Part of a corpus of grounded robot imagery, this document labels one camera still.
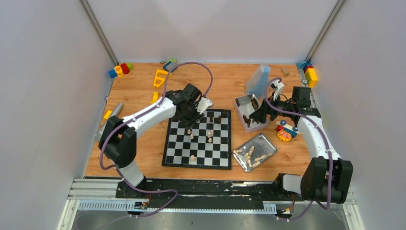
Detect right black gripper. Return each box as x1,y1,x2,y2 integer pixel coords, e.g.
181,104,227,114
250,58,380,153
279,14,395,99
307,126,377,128
249,92,295,124

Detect white metal box dark pieces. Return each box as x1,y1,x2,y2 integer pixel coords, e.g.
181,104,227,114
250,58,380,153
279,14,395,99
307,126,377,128
234,94,269,133

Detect black white chessboard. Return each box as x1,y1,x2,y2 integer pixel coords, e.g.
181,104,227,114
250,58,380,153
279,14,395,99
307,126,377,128
162,109,232,170

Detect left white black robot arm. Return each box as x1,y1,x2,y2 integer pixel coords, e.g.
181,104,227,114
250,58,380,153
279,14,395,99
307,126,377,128
99,84,213,198

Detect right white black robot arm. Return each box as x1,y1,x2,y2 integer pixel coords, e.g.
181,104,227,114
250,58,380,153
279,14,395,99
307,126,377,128
249,86,353,204

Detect red white blue toy car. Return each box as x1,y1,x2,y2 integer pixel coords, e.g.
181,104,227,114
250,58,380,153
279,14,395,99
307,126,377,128
276,120,301,138

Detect clear plastic container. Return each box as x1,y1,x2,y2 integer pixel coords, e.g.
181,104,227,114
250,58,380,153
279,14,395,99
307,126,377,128
245,65,271,99

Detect yellow red round toy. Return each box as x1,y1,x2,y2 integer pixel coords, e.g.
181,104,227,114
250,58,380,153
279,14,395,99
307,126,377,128
277,130,292,142

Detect yellow curved toy piece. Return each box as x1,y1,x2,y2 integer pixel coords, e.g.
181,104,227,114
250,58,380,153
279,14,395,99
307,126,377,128
150,92,159,104

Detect silver metal tray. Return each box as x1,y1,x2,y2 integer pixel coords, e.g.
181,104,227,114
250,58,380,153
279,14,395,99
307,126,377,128
232,133,277,173

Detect small wooden block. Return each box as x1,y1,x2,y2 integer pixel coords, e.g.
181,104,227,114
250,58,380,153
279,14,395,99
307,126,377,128
281,68,290,76

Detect blue grey toy block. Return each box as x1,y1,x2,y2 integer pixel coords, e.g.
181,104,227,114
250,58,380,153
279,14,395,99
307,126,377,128
163,59,178,72

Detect yellow lego brick stack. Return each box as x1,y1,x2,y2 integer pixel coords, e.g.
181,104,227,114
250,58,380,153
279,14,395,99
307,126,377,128
304,68,318,88

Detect grey cylinder marker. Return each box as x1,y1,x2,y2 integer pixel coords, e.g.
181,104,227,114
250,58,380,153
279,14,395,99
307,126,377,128
93,102,124,142

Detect red cylinder block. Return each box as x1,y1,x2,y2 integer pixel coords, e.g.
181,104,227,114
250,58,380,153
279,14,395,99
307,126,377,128
120,63,130,74

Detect small yellow block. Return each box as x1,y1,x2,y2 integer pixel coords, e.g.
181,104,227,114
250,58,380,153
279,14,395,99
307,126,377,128
103,110,112,120

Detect yellow cylinder block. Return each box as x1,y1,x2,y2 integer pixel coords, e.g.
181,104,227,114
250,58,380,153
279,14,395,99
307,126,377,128
114,65,124,77

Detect blue cube block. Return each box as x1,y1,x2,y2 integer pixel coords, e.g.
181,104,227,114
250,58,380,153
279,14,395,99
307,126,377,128
108,69,117,78

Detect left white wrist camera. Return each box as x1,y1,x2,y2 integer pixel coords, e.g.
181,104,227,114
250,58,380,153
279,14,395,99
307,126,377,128
196,97,213,114

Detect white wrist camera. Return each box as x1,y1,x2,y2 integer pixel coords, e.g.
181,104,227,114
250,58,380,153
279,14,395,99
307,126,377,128
196,97,213,114
271,79,284,101

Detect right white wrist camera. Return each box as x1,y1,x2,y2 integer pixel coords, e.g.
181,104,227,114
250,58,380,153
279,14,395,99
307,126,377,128
271,79,284,101

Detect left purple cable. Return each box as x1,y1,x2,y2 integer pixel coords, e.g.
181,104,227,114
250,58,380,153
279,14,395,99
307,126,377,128
99,62,214,223

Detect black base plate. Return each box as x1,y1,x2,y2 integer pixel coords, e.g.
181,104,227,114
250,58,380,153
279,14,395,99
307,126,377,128
115,179,303,210

